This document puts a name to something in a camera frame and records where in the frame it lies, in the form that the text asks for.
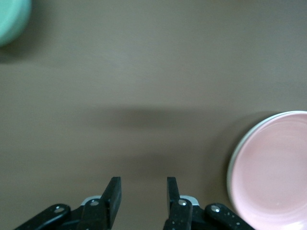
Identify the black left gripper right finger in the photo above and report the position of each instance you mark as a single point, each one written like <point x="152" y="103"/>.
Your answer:
<point x="178" y="208"/>

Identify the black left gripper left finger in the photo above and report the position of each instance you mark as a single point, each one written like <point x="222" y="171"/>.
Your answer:
<point x="105" y="206"/>

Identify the pink plate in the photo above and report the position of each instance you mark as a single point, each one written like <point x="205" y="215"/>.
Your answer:
<point x="275" y="167"/>

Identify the brown table cover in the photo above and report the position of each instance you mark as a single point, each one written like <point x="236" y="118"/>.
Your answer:
<point x="144" y="72"/>

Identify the mint green bowl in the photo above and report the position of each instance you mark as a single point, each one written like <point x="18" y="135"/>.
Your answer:
<point x="12" y="16"/>

